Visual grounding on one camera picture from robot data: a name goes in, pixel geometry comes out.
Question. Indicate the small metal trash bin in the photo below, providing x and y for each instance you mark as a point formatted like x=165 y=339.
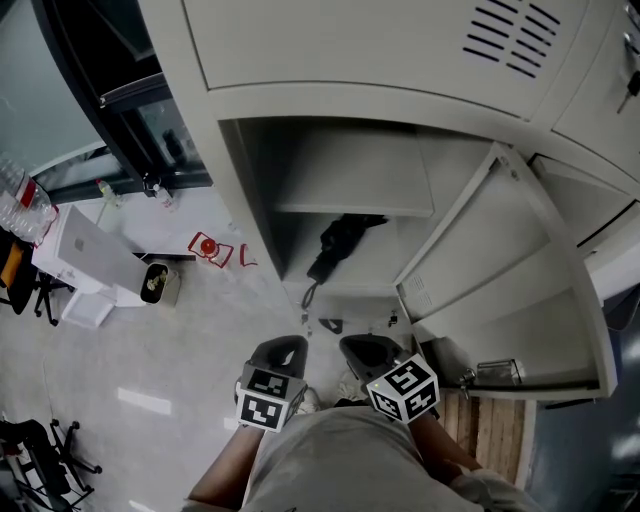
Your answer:
x=159 y=284

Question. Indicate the black umbrella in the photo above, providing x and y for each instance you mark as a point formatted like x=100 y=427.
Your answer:
x=344 y=239

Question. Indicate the black office chair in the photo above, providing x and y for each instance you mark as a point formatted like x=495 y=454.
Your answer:
x=22 y=280

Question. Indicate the white cardboard box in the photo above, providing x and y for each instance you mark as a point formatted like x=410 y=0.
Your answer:
x=92 y=255

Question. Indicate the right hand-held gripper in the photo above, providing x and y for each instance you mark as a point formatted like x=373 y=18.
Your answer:
x=404 y=390

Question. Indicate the person's white right shoe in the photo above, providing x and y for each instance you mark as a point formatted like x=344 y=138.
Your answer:
x=350 y=386

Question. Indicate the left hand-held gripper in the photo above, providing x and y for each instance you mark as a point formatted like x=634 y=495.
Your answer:
x=264 y=400

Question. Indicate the person's white shoe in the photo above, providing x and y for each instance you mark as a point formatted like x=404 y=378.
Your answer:
x=350 y=386
x=311 y=400

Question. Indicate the person's right forearm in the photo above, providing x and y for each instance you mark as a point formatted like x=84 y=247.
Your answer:
x=442 y=447

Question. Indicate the pack of clear water bottles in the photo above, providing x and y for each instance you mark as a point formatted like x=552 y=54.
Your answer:
x=20 y=205

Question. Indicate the white plastic tray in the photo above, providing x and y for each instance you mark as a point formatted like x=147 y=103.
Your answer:
x=89 y=310

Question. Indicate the small clear plastic bottle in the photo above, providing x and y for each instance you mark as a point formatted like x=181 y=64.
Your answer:
x=107 y=192

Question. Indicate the person's white left shoe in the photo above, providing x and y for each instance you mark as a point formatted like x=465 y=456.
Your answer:
x=311 y=400

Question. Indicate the wooden pallet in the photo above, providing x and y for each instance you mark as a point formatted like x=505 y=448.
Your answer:
x=492 y=432

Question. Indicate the person's left forearm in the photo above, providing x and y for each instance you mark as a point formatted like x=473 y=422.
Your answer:
x=227 y=465

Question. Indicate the black swivel chair base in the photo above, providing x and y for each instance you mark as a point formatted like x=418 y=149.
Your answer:
x=50 y=467

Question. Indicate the person's grey shirt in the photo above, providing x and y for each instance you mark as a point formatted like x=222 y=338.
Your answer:
x=345 y=465

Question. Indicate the black glass door frame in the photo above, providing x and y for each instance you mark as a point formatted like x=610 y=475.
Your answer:
x=125 y=100

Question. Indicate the grey metal locker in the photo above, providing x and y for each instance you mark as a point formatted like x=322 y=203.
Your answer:
x=490 y=280

